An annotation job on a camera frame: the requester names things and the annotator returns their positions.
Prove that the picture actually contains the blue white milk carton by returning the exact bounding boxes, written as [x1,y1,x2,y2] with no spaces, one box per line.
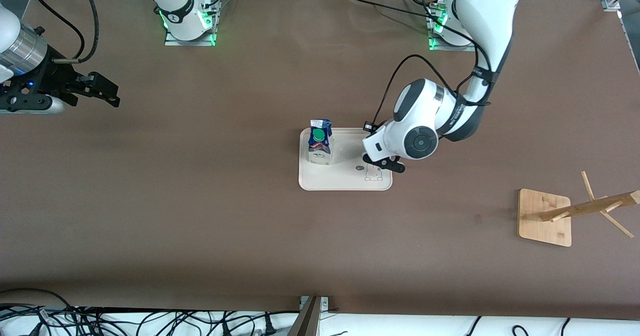
[307,119,334,166]

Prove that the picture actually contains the cream rabbit print tray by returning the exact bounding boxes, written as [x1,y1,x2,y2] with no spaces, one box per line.
[298,128,393,191]

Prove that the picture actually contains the aluminium profile bar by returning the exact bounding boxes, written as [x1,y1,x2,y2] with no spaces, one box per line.
[287,296,329,336]

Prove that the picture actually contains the wooden mug tree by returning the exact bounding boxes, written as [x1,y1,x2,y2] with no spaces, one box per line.
[517,170,640,248]

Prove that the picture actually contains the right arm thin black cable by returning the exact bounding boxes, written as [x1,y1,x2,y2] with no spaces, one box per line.
[32,0,86,62]

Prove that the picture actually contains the right arm thick black cable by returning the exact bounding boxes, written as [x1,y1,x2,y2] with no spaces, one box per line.
[52,0,100,64]

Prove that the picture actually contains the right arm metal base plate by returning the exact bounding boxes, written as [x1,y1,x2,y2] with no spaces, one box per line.
[164,0,217,46]

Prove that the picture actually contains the looping black floor cable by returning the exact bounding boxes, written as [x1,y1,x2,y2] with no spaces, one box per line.
[0,288,81,322]

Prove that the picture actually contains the tangled black floor cables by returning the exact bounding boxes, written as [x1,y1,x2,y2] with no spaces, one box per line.
[0,304,301,336]

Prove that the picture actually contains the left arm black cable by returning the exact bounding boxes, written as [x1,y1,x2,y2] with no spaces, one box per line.
[363,0,496,132]

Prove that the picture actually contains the long black base cable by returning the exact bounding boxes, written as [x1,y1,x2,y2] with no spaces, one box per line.
[349,0,442,21]

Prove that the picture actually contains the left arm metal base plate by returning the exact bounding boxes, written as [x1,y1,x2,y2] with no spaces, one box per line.
[427,6,482,52]

